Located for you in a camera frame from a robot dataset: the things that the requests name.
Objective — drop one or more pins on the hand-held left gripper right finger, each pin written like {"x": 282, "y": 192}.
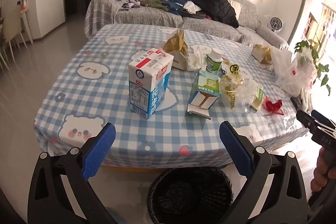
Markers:
{"x": 235, "y": 150}

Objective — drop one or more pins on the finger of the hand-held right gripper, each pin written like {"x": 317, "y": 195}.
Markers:
{"x": 321, "y": 116}
{"x": 304, "y": 117}

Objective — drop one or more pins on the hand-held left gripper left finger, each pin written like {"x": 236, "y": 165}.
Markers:
{"x": 101, "y": 150}

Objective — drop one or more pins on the black mesh trash bin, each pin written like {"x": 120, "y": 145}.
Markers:
{"x": 189, "y": 195}

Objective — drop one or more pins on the yellow snack wrapper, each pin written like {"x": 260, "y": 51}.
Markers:
{"x": 232, "y": 69}

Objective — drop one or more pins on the person's right hand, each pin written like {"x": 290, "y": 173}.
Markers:
{"x": 317, "y": 174}

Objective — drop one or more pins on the black remote control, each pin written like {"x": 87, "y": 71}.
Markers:
{"x": 298, "y": 103}

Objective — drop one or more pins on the large white plastic bag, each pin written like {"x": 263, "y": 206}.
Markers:
{"x": 291, "y": 74}

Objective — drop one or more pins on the small green white carton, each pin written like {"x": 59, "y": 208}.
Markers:
{"x": 258, "y": 95}

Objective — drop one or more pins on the blue checkered tablecloth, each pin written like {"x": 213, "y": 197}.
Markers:
{"x": 105, "y": 98}

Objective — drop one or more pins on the clear wrapper with gold print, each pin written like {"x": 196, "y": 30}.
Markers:
{"x": 231, "y": 87}

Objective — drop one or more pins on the green white opened carton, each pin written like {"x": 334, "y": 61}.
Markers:
{"x": 206, "y": 85}

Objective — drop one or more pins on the green potted plant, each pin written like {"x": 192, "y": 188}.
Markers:
{"x": 302, "y": 45}

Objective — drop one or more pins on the gold and white torn carton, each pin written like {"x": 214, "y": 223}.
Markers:
{"x": 262, "y": 53}
{"x": 178, "y": 43}

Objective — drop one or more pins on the blue white milk carton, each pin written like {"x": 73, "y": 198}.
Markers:
{"x": 147, "y": 82}

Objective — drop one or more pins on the white green yogurt bottle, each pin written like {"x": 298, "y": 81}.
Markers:
{"x": 214, "y": 60}

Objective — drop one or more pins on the white floor fan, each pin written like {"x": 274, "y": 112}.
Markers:
{"x": 275, "y": 23}

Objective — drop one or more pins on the cream cushion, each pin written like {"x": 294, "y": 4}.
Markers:
{"x": 236, "y": 7}

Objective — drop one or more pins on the pink garment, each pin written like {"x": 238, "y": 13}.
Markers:
{"x": 209, "y": 17}

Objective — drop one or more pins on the black quilted jacket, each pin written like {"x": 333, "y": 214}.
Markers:
{"x": 218, "y": 6}

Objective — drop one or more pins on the grey covered sofa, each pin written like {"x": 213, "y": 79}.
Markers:
{"x": 157, "y": 16}

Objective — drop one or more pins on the white dining chair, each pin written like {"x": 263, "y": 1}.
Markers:
{"x": 13, "y": 29}

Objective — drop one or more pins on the purple white small clothes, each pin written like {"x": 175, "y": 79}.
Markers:
{"x": 131, "y": 3}

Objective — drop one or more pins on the white garment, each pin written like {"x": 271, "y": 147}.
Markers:
{"x": 190, "y": 6}

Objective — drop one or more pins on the white stool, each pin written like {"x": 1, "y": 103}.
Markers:
{"x": 26, "y": 16}

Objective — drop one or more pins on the olive green garment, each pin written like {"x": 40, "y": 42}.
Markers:
{"x": 157, "y": 5}

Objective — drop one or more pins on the blue garment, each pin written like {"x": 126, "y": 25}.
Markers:
{"x": 176, "y": 3}

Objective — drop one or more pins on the orange white small item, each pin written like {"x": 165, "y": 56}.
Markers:
{"x": 24, "y": 4}

